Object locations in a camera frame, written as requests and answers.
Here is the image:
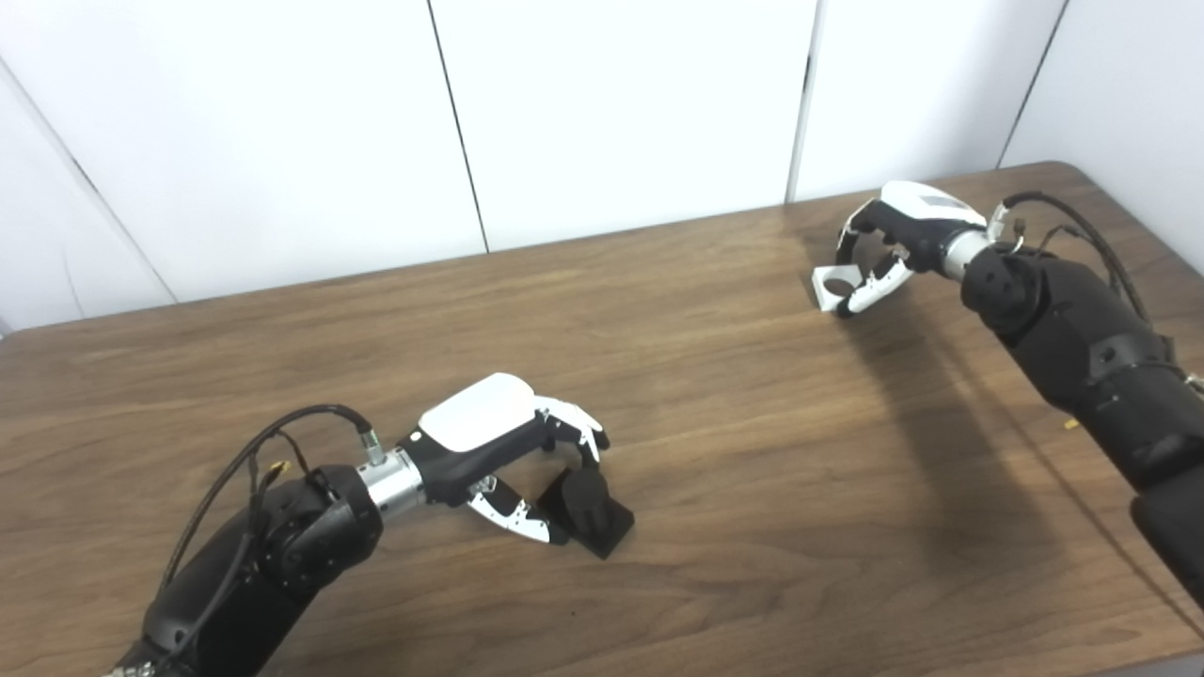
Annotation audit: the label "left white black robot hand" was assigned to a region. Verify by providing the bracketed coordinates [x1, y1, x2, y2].
[400, 372, 610, 544]

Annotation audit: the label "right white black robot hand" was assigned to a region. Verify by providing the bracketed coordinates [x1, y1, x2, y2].
[832, 181, 989, 319]

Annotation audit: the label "white square piece with hole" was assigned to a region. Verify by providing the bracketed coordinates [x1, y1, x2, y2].
[812, 264, 871, 313]

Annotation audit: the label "black peg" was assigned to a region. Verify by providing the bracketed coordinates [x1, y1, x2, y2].
[536, 467, 635, 560]

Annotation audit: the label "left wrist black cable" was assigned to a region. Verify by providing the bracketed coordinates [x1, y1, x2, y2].
[155, 404, 387, 659]

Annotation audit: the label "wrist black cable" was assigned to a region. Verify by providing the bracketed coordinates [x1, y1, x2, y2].
[988, 191, 1153, 325]
[155, 404, 387, 659]

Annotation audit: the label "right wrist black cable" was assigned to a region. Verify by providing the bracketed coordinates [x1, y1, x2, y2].
[988, 191, 1153, 325]

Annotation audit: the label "right arm thin wires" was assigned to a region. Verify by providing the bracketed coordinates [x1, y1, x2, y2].
[1035, 224, 1120, 283]

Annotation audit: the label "arm thin wires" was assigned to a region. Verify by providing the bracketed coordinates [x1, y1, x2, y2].
[1035, 224, 1120, 283]
[246, 442, 311, 499]

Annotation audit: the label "left arm thin wires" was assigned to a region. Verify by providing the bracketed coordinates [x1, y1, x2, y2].
[246, 442, 311, 499]

